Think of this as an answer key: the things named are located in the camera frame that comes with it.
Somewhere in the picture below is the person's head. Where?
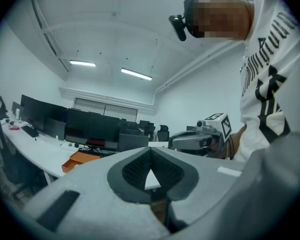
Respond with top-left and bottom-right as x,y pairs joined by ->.
183,0 -> 256,41

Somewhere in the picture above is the small black keyboard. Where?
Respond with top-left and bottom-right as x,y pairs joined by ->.
21,125 -> 40,138

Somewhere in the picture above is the white printed T-shirt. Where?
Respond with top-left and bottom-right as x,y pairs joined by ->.
236,0 -> 300,162

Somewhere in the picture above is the person's right forearm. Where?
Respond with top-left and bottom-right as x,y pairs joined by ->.
228,125 -> 248,161

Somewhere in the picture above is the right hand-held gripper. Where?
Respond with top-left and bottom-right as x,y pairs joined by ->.
167,112 -> 234,157

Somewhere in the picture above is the black head-mounted camera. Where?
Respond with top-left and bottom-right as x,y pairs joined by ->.
168,13 -> 188,42

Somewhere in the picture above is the ceiling light bar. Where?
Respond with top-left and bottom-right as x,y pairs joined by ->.
69,59 -> 97,68
120,67 -> 153,81

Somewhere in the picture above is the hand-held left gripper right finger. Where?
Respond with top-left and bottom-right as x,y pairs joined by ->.
149,146 -> 245,235

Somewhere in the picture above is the large black keyboard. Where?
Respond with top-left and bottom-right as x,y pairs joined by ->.
77,148 -> 117,159

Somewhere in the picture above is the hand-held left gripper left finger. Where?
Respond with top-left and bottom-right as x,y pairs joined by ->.
22,146 -> 172,240

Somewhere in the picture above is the black office chair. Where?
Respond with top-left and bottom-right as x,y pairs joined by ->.
0,95 -> 28,200
156,124 -> 170,142

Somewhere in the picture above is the orange cardboard box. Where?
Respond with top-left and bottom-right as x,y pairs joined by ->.
61,150 -> 102,174

